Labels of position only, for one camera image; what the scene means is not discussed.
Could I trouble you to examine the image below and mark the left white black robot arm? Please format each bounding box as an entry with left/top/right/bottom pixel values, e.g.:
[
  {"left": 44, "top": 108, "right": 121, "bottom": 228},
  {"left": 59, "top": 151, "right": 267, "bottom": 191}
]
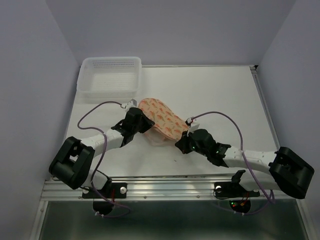
[{"left": 48, "top": 107, "right": 155, "bottom": 190}]

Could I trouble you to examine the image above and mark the white perforated plastic basket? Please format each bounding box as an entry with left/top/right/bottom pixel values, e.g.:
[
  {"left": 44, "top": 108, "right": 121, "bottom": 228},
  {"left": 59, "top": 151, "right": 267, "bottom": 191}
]
[{"left": 76, "top": 56, "right": 142, "bottom": 100}]

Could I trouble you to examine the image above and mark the floral orange laundry bag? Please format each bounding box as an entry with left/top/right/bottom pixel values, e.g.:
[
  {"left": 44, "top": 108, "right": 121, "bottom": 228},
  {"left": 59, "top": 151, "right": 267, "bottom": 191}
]
[{"left": 138, "top": 98, "right": 189, "bottom": 146}]

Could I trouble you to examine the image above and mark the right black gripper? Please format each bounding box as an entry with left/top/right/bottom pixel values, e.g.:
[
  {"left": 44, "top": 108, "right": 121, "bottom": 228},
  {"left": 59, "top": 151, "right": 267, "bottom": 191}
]
[{"left": 174, "top": 129, "right": 209, "bottom": 157}]

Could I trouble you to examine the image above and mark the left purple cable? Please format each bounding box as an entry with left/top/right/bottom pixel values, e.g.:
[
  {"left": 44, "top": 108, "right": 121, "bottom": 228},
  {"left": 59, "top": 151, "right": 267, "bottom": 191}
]
[{"left": 77, "top": 100, "right": 131, "bottom": 219}]

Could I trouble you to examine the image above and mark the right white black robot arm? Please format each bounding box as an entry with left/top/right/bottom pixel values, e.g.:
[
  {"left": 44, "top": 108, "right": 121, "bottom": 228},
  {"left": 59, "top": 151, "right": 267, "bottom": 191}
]
[{"left": 175, "top": 129, "right": 315, "bottom": 199}]

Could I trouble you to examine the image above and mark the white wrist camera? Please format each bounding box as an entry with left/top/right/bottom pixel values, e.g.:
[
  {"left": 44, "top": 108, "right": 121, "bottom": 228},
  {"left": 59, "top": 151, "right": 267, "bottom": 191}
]
[
  {"left": 120, "top": 99, "right": 137, "bottom": 112},
  {"left": 185, "top": 117, "right": 200, "bottom": 133}
]

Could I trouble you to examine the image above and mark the purple cable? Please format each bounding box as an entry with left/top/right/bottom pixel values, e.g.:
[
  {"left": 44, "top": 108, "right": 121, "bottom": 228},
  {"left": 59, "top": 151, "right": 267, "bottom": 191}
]
[
  {"left": 192, "top": 111, "right": 276, "bottom": 217},
  {"left": 77, "top": 100, "right": 131, "bottom": 219}
]

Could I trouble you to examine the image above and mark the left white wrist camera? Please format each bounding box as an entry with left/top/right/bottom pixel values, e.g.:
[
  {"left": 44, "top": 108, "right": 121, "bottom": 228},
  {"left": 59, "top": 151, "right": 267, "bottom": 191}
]
[{"left": 120, "top": 99, "right": 137, "bottom": 112}]

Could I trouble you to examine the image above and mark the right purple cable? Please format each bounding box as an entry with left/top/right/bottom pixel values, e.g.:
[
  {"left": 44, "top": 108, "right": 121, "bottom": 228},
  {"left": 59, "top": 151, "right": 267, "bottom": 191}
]
[{"left": 192, "top": 111, "right": 276, "bottom": 217}]

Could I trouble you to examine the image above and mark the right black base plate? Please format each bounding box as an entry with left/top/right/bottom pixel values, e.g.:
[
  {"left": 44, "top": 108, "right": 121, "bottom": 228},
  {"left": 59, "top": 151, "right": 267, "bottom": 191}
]
[{"left": 213, "top": 170, "right": 260, "bottom": 199}]

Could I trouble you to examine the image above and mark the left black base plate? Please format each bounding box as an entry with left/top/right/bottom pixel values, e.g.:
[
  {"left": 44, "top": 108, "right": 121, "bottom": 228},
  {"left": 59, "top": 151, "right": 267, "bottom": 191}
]
[{"left": 80, "top": 170, "right": 128, "bottom": 201}]

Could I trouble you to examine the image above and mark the aluminium rail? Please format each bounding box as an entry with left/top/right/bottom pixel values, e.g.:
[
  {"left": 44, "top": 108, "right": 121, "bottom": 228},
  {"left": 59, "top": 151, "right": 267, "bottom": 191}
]
[
  {"left": 41, "top": 177, "right": 306, "bottom": 201},
  {"left": 251, "top": 64, "right": 291, "bottom": 176}
]

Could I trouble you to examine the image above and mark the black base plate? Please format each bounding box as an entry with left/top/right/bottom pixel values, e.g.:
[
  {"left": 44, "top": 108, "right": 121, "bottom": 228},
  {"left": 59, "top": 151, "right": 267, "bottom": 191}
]
[
  {"left": 80, "top": 170, "right": 128, "bottom": 201},
  {"left": 213, "top": 170, "right": 260, "bottom": 199}
]

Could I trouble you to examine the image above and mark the aluminium front rail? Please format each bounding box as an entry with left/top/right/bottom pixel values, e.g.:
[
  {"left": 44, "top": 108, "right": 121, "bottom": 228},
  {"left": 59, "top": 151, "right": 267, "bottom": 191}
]
[{"left": 41, "top": 177, "right": 306, "bottom": 201}]

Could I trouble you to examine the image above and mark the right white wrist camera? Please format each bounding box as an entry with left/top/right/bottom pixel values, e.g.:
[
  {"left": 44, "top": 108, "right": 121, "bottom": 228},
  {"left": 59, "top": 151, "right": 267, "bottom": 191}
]
[{"left": 185, "top": 117, "right": 200, "bottom": 133}]

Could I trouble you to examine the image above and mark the aluminium right side rail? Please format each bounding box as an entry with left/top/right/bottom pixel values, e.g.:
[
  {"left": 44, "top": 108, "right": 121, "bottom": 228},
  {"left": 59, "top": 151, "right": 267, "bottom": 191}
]
[{"left": 251, "top": 64, "right": 291, "bottom": 176}]

